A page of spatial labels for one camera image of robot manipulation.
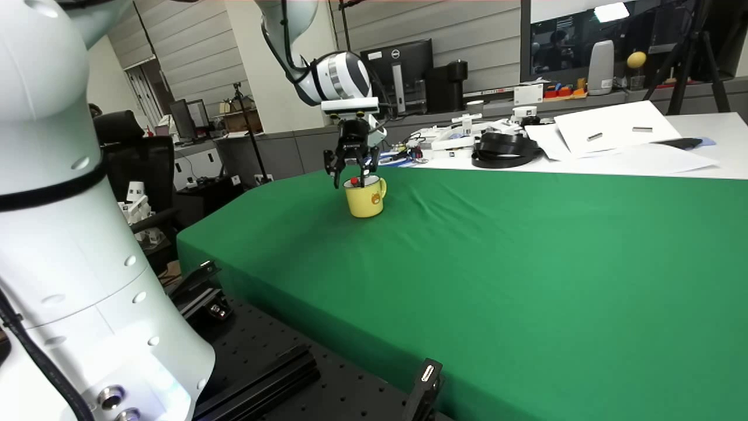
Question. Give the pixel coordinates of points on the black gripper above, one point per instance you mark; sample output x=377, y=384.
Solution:
x=358, y=138

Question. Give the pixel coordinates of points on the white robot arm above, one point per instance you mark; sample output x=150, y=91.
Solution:
x=89, y=330

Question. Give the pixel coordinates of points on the yellow mug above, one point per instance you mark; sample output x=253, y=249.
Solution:
x=365, y=202

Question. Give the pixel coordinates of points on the black tripod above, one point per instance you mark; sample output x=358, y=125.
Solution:
x=248, y=126

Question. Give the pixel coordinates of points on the black computer monitor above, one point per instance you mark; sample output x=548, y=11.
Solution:
x=398, y=75

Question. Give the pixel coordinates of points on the black office chair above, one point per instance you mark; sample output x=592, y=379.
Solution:
x=139, y=172

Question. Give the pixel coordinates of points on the green table cloth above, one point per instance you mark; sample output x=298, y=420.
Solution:
x=545, y=298

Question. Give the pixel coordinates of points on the white speaker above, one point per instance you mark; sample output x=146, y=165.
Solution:
x=602, y=68

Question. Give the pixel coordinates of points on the white paper sheets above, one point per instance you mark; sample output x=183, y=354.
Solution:
x=616, y=138

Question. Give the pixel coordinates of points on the yellow ball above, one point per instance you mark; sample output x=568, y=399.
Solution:
x=636, y=60

